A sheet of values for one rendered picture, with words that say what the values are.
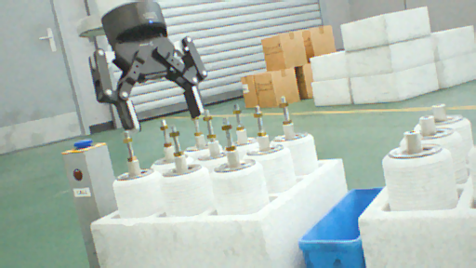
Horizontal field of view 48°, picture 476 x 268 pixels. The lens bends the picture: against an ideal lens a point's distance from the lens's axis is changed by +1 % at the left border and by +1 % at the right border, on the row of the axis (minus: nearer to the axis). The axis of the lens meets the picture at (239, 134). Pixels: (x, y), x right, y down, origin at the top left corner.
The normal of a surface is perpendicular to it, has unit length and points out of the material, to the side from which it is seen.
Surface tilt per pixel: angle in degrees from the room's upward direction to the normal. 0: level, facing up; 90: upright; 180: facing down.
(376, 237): 90
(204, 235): 90
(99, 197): 90
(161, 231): 90
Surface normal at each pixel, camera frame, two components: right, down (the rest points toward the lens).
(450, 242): -0.48, 0.21
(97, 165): 0.85, -0.11
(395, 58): 0.51, 0.01
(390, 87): -0.81, 0.24
